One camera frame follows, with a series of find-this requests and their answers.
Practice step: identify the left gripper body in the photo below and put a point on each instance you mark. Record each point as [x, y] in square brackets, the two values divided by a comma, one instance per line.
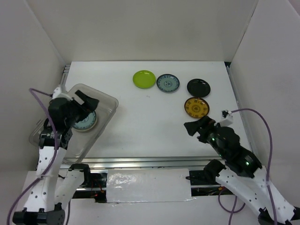
[78, 112]

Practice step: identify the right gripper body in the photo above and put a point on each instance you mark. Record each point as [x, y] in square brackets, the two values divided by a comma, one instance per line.
[210, 134]

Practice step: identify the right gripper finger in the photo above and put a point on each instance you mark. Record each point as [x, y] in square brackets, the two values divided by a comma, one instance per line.
[199, 126]
[202, 139]

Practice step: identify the yellow brown patterned plate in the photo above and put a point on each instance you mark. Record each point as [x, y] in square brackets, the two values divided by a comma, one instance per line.
[196, 107]

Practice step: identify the blue patterned plate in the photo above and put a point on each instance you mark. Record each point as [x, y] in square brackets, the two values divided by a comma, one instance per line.
[93, 114]
[168, 83]

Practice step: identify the black plate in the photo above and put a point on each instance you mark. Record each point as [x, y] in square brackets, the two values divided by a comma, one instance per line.
[198, 88]

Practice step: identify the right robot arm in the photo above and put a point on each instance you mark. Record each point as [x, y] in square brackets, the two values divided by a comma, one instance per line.
[242, 173]

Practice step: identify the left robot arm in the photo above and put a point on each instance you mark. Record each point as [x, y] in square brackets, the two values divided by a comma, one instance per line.
[43, 202]

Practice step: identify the clear plastic bin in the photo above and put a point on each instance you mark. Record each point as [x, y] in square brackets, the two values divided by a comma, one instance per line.
[105, 103]

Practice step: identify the green plate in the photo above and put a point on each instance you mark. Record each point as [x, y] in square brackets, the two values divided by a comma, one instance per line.
[144, 79]

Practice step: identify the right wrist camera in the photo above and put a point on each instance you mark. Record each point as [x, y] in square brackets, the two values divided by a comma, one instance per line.
[226, 119]

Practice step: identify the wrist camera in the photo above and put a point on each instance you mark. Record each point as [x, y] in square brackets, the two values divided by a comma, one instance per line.
[226, 119]
[60, 92]

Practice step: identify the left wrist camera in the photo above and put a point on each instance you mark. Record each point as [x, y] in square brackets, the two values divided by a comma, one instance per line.
[60, 92]

